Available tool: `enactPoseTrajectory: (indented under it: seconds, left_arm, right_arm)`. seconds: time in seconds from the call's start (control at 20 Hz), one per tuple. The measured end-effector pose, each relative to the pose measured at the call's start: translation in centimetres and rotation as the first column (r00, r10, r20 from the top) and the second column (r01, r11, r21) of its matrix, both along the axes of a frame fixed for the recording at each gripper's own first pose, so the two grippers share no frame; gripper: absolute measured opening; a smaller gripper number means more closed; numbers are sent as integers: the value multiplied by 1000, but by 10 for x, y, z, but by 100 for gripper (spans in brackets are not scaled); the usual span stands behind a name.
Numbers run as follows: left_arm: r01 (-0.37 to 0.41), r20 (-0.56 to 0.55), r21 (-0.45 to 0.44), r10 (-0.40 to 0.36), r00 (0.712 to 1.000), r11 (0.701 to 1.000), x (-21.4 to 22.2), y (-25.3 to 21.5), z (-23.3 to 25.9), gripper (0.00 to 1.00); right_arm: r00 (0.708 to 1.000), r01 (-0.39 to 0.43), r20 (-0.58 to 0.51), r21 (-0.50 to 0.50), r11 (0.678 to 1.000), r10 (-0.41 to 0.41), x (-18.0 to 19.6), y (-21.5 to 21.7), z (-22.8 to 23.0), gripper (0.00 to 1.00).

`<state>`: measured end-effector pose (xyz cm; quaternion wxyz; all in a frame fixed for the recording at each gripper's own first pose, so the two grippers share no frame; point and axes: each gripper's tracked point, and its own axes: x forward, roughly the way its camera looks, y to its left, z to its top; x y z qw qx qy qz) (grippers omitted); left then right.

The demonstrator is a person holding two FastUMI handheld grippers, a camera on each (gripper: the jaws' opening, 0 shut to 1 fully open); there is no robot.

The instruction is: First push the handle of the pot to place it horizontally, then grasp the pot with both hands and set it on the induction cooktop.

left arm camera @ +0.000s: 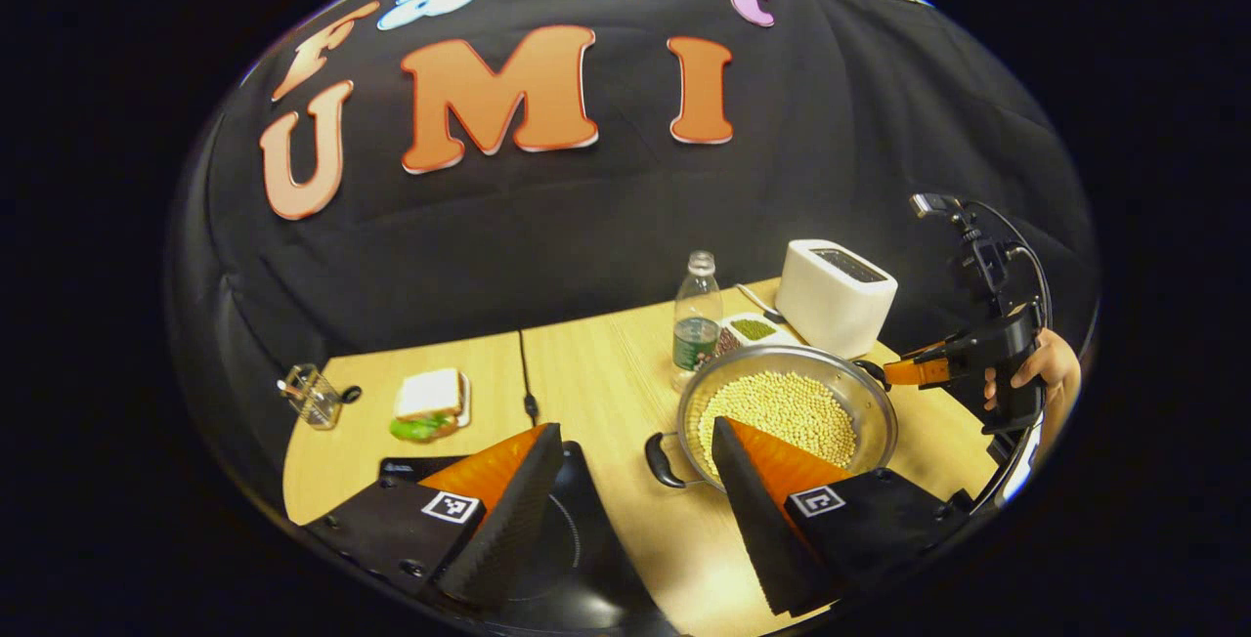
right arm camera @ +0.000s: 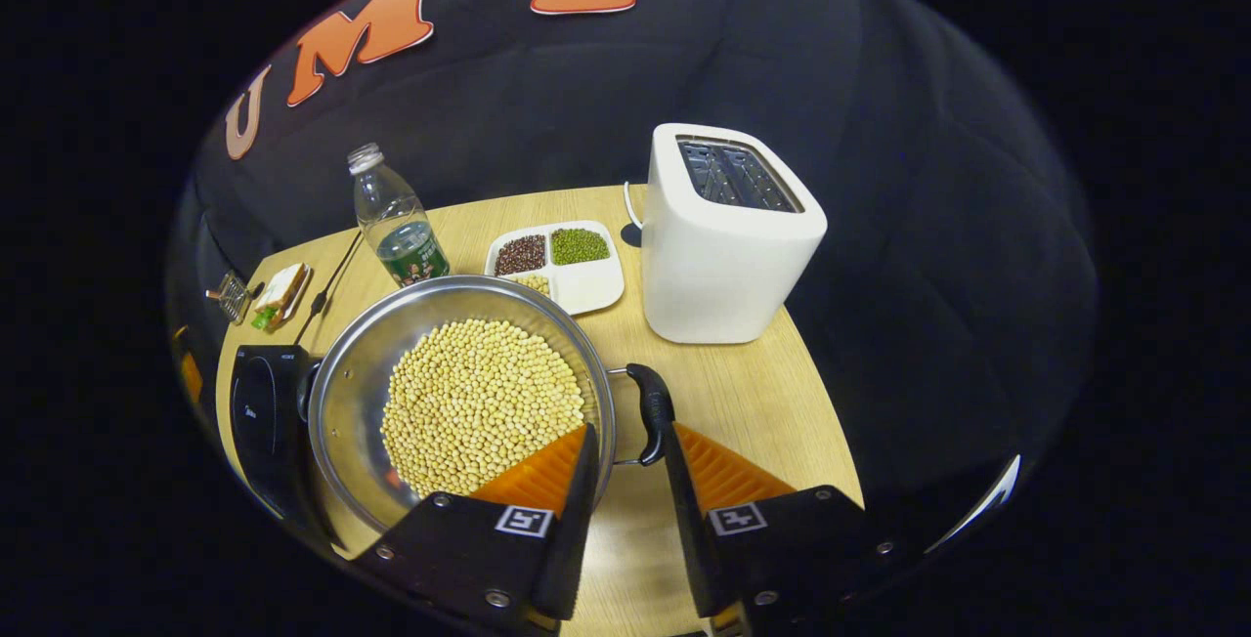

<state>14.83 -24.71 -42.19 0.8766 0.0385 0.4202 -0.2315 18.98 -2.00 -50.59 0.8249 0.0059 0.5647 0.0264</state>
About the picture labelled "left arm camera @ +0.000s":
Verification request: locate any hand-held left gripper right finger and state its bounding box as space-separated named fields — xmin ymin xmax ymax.
xmin=711 ymin=415 xmax=976 ymax=616

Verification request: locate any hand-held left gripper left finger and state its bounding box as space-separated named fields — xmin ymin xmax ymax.
xmin=303 ymin=422 xmax=566 ymax=611

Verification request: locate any black induction cooktop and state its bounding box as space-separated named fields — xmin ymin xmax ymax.
xmin=379 ymin=442 xmax=675 ymax=637

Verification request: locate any heap of yellow soybeans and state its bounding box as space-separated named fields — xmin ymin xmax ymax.
xmin=696 ymin=370 xmax=859 ymax=482

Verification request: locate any steel pot with black handles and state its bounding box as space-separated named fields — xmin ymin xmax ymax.
xmin=645 ymin=344 xmax=898 ymax=493

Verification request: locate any white toaster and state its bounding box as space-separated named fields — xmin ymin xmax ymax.
xmin=775 ymin=239 xmax=898 ymax=360

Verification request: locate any white divided bean dish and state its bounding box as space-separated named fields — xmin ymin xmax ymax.
xmin=713 ymin=312 xmax=804 ymax=357

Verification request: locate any sandwich with lettuce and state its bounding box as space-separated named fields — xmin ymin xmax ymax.
xmin=391 ymin=368 xmax=465 ymax=443

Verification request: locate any white spoon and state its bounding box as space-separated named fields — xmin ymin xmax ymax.
xmin=735 ymin=283 xmax=785 ymax=323

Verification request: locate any clear plastic water bottle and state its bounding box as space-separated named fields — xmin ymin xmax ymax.
xmin=671 ymin=250 xmax=724 ymax=392

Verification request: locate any black power cable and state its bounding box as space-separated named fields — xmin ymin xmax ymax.
xmin=516 ymin=329 xmax=540 ymax=428

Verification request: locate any wire mesh holder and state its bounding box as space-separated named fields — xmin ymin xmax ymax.
xmin=277 ymin=363 xmax=363 ymax=431

